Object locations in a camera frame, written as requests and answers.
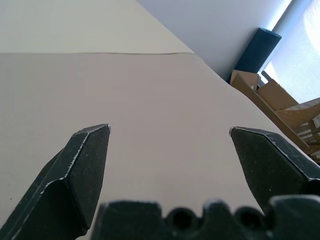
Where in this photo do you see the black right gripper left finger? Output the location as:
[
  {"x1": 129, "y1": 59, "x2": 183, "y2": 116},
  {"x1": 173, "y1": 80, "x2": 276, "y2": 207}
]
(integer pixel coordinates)
[{"x1": 0, "y1": 123, "x2": 112, "y2": 240}]

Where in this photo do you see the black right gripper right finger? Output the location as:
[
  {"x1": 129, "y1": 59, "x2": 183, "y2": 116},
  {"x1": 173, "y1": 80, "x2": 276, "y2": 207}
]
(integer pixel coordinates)
[{"x1": 229, "y1": 126, "x2": 320, "y2": 215}]

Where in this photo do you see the wooden chair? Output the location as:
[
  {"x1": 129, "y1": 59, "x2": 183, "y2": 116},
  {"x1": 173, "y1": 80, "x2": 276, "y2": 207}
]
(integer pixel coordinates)
[{"x1": 274, "y1": 97, "x2": 320, "y2": 163}]

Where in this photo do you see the brown cardboard box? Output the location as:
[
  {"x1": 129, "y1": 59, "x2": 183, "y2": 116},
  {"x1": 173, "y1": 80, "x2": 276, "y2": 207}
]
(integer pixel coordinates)
[{"x1": 229, "y1": 69, "x2": 310, "y2": 152}]

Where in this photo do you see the dark blue rolled mat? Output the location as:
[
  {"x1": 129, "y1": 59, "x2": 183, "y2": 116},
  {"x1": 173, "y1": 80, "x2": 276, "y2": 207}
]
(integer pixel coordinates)
[{"x1": 233, "y1": 27, "x2": 283, "y2": 75}]

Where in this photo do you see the white window blind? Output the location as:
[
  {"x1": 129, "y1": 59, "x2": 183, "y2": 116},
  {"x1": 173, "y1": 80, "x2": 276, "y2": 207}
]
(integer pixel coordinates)
[{"x1": 261, "y1": 0, "x2": 320, "y2": 105}]

